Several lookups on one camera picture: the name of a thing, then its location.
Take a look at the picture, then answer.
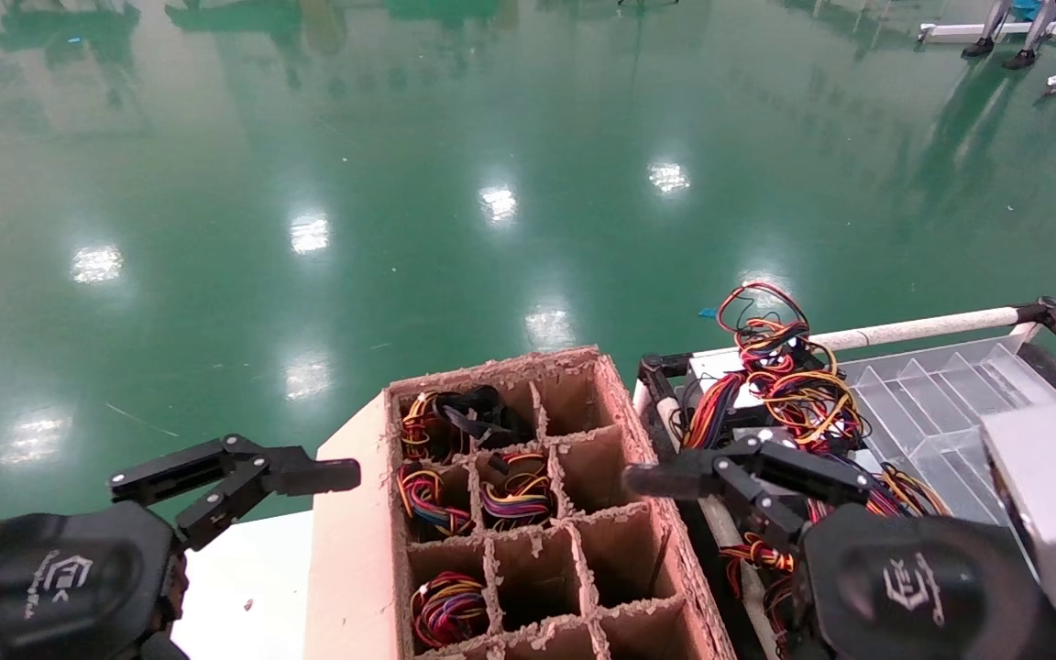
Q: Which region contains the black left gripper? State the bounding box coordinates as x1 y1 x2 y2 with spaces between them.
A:
0 500 188 660

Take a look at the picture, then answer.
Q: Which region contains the person in grey trousers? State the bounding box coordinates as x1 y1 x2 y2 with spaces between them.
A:
962 0 1056 72

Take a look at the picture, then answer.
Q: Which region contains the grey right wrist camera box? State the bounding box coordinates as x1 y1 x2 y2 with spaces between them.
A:
982 403 1056 616

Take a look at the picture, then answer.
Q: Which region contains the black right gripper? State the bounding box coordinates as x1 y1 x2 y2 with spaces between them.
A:
624 435 1047 660

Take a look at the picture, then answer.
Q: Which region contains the black cable coil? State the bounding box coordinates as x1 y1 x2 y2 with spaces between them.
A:
441 385 534 450

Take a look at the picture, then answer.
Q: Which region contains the clear plastic divider tray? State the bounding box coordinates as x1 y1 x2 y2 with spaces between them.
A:
835 335 1056 552

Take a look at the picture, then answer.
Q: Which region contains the coloured wire bundle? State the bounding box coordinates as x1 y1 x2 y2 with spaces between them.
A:
720 463 952 660
411 571 490 651
682 282 864 456
397 461 477 540
399 390 448 464
480 449 556 532

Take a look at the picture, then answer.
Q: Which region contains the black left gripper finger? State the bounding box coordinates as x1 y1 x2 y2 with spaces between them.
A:
111 436 362 552

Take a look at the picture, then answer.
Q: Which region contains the white pipe frame cart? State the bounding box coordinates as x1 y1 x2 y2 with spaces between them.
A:
633 295 1056 660

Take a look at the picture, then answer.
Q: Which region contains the cardboard divider box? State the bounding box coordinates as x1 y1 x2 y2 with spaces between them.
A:
303 346 738 660

